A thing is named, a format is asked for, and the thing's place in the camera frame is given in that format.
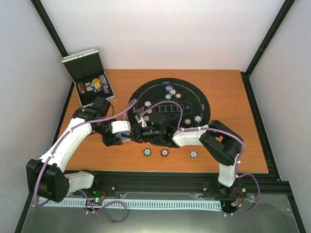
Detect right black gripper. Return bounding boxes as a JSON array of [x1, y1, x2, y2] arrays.
[[122, 124, 163, 144]]

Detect green poker chip stack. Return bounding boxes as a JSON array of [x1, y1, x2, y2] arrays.
[[143, 148, 152, 158]]

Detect brown poker chip stack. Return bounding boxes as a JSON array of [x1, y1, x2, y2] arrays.
[[160, 149, 169, 157]]

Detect red triangular all-in button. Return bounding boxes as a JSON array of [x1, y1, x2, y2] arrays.
[[135, 107, 145, 115]]

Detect blue poker chip stack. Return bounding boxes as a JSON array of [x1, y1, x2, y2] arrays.
[[189, 150, 198, 159]]

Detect purple small blind button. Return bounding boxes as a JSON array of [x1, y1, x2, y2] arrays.
[[165, 85, 173, 92]]

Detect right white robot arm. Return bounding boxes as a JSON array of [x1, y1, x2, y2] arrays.
[[129, 113, 245, 197]]

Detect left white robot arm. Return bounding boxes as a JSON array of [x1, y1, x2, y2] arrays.
[[26, 97, 122, 206]]

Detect round black poker mat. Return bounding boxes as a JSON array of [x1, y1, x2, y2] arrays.
[[127, 78, 210, 128]]

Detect chips inside case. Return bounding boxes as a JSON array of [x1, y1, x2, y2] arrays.
[[77, 74, 112, 94]]

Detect aluminium poker case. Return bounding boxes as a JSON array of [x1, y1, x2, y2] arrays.
[[61, 49, 116, 106]]

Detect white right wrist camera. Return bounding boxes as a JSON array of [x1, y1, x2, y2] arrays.
[[135, 115, 147, 128]]

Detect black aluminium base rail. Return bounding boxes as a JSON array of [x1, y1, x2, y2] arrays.
[[31, 170, 291, 202]]

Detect light blue cable duct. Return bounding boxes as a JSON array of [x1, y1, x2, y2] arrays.
[[44, 197, 222, 212]]

